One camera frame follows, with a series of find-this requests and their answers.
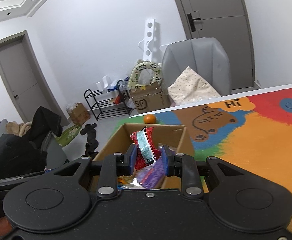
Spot orange fruit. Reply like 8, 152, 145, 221
143, 114, 157, 124

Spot white perforated board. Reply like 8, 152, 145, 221
138, 18, 161, 63

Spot black wire shoe rack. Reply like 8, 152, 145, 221
84, 80, 133, 121

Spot black clothes pile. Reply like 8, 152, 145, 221
0, 106, 67, 179

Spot green floor mat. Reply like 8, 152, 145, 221
55, 125, 81, 147

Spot dotted cream cushion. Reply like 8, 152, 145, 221
168, 66, 221, 105

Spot colourful cat table mat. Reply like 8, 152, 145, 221
113, 84, 292, 240

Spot red white snack packet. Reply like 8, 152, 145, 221
130, 127, 161, 171

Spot SF cardboard box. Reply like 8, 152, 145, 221
130, 82, 170, 114

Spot purple bread packet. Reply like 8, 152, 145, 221
135, 157, 165, 189

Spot grey door with handle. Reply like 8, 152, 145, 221
175, 0, 255, 89

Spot orange jelly packet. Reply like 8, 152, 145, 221
117, 176, 134, 185

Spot small brown floor box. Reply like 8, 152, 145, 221
66, 103, 91, 125

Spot beige plush toy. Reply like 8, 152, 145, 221
5, 121, 32, 137

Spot brown cardboard box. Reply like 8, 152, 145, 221
92, 124, 204, 199

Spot grey door on left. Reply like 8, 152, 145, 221
0, 30, 69, 126

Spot grey upholstered chair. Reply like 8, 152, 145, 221
162, 37, 231, 96

